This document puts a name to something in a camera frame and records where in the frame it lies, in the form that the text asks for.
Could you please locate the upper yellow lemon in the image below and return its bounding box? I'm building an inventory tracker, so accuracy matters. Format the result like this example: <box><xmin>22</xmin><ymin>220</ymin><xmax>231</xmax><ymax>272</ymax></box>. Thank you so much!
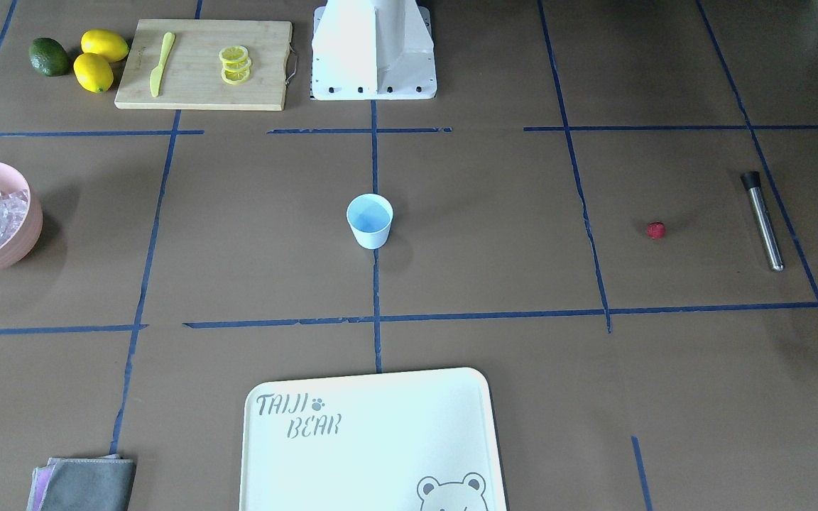
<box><xmin>81</xmin><ymin>29</ymin><xmax>129</xmax><ymax>62</ymax></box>

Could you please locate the yellow lemon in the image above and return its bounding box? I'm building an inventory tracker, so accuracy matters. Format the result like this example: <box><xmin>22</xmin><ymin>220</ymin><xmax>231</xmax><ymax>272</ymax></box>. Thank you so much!
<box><xmin>72</xmin><ymin>53</ymin><xmax>114</xmax><ymax>94</ymax></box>
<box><xmin>81</xmin><ymin>29</ymin><xmax>129</xmax><ymax>62</ymax></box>

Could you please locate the steel muddler black tip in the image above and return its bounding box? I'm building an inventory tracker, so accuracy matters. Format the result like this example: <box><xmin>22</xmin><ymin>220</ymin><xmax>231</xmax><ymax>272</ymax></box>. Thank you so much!
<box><xmin>741</xmin><ymin>171</ymin><xmax>785</xmax><ymax>272</ymax></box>

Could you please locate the cream bear tray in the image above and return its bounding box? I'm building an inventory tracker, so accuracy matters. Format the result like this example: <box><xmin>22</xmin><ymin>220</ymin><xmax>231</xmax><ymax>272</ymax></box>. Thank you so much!
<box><xmin>238</xmin><ymin>368</ymin><xmax>508</xmax><ymax>510</ymax></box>

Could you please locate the lemon slices stack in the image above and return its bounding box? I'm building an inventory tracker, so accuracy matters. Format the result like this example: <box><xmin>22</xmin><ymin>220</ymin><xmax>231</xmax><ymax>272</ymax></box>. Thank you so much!
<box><xmin>218</xmin><ymin>45</ymin><xmax>252</xmax><ymax>85</ymax></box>

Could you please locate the red strawberry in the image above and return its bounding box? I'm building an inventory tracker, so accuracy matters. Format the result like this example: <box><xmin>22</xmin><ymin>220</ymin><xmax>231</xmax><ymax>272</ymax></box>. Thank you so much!
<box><xmin>646</xmin><ymin>222</ymin><xmax>667</xmax><ymax>240</ymax></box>

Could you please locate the light blue plastic cup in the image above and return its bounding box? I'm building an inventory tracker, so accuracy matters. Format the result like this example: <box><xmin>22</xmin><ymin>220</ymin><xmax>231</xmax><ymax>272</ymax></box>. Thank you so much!
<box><xmin>345</xmin><ymin>193</ymin><xmax>395</xmax><ymax>250</ymax></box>

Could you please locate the lower yellow lemon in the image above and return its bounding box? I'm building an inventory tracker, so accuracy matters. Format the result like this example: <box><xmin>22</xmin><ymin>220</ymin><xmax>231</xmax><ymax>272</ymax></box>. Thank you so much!
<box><xmin>72</xmin><ymin>53</ymin><xmax>114</xmax><ymax>94</ymax></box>

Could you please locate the green avocado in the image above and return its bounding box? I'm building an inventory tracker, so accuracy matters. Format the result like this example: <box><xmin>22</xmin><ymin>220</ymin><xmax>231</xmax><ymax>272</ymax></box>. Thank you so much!
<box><xmin>28</xmin><ymin>38</ymin><xmax>72</xmax><ymax>77</ymax></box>

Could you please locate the yellow plastic knife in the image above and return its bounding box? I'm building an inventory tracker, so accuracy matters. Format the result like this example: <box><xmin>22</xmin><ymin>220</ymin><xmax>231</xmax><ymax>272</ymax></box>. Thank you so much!
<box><xmin>148</xmin><ymin>32</ymin><xmax>175</xmax><ymax>98</ymax></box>

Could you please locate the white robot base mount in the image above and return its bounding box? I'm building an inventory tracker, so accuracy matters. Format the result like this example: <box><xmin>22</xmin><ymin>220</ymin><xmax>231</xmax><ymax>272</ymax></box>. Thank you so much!
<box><xmin>310</xmin><ymin>1</ymin><xmax>438</xmax><ymax>101</ymax></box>

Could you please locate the bamboo cutting board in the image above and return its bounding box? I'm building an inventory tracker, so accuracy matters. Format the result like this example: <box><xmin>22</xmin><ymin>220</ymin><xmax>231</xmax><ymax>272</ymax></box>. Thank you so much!
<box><xmin>114</xmin><ymin>18</ymin><xmax>293</xmax><ymax>112</ymax></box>

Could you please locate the grey folded cloth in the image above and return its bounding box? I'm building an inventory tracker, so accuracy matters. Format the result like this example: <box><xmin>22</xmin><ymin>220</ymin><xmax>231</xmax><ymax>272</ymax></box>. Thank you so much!
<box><xmin>26</xmin><ymin>455</ymin><xmax>136</xmax><ymax>510</ymax></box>

